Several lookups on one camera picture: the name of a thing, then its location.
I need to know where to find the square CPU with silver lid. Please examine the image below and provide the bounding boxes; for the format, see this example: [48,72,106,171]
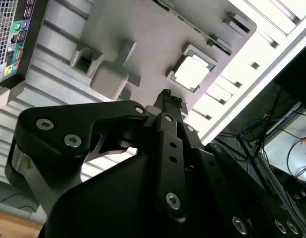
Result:
[173,49,216,91]

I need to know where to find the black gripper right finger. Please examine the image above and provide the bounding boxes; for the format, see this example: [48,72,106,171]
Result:
[172,96,305,238]

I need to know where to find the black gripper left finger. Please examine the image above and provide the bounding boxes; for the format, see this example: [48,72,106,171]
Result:
[4,89,189,223]

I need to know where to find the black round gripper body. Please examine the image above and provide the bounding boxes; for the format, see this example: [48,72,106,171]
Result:
[41,148,229,238]

